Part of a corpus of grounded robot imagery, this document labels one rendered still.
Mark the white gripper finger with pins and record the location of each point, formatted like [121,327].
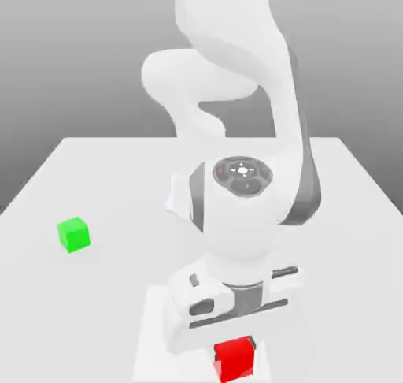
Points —
[252,342]
[216,359]

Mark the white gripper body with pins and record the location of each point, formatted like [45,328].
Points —
[201,334]

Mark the small red cube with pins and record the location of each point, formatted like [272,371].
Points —
[236,357]

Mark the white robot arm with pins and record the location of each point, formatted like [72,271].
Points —
[242,219]

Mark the small green cube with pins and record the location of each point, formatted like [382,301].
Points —
[74,235]

